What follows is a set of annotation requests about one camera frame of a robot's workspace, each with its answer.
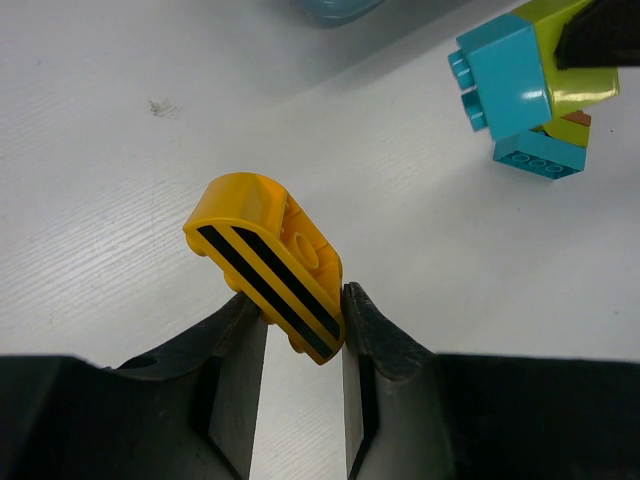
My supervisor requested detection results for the yellow black striped lego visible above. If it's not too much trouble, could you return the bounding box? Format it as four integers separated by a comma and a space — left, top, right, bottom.
183, 172, 346, 365

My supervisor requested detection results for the lime green curved lego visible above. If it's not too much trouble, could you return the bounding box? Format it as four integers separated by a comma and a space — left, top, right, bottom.
534, 117, 590, 148

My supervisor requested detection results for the light blue long lego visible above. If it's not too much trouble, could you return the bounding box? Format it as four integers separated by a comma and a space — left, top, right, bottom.
493, 130, 587, 180

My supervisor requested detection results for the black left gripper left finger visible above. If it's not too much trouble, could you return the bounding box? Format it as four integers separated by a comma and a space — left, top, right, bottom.
1, 294, 266, 479

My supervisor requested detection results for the light blue small lego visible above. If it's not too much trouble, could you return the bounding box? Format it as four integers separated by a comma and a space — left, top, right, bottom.
447, 13, 552, 141

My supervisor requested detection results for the lime green small lego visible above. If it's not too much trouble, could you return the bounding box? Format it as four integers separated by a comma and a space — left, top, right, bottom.
512, 0, 620, 118

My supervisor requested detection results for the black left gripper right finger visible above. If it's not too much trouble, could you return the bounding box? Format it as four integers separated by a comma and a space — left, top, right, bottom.
342, 283, 639, 479

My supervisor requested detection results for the teal divided plastic tray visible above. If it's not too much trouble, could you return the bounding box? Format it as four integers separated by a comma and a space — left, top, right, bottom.
298, 0, 384, 28

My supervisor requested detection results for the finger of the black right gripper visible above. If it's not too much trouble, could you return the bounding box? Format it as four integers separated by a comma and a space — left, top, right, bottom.
554, 0, 639, 70

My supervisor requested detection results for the brown lego plate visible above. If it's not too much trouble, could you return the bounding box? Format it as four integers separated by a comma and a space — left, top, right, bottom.
564, 110, 591, 127

